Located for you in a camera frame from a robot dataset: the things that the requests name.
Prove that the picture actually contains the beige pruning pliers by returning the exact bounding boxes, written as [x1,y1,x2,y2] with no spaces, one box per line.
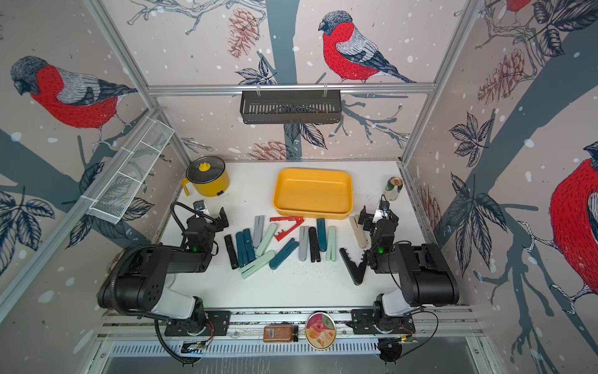
[349,216,368,249]

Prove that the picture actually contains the black pruning pliers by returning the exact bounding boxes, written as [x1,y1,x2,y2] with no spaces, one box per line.
[308,227,321,263]
[224,235,239,270]
[339,248,369,286]

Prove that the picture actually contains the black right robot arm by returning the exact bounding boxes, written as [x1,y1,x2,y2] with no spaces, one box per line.
[351,208,459,333]

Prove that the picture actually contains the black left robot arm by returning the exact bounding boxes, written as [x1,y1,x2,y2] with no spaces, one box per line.
[97,203,231,338]

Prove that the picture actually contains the grey left pruning pliers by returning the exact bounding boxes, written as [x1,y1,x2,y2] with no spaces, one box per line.
[252,215,265,249]

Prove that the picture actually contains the grey pruning pliers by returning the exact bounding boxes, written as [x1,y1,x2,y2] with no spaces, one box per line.
[252,215,265,249]
[298,226,309,262]

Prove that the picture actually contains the yellow plastic storage box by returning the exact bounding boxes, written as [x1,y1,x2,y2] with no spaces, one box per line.
[273,168,354,220]

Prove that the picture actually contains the grey middle pruning pliers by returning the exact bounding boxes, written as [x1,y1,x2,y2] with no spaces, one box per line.
[298,226,309,262]

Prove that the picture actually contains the red open pruning pliers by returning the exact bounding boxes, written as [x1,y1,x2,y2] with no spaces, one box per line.
[269,216,305,242]

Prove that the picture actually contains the dark teal angled pruning pliers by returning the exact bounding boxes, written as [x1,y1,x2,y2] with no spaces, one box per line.
[269,238,299,271]

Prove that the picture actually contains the green white small bottle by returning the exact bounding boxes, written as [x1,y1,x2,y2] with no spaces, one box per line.
[383,176,403,202]

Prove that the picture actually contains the yellow electric cooking pot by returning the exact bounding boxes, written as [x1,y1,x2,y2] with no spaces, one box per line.
[182,156,230,197]

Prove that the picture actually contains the round pink tin lid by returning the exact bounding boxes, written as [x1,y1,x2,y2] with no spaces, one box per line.
[305,312,336,351]

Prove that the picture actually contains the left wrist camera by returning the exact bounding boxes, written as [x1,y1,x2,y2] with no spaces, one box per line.
[193,200,209,215]

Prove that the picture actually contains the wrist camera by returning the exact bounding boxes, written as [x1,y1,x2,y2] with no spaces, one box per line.
[193,200,209,215]
[378,199,390,219]

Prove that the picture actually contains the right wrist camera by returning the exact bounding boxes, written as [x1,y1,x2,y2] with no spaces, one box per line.
[378,199,390,219]

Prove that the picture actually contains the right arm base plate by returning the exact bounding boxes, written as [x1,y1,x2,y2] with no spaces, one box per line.
[347,308,415,335]

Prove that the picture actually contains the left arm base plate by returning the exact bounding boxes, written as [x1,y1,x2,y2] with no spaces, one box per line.
[164,310,231,338]

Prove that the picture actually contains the white wire mesh shelf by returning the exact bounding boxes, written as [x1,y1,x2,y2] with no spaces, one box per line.
[87,118,174,224]

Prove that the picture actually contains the black hanging wall basket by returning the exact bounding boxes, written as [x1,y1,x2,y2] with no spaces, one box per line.
[240,90,342,125]

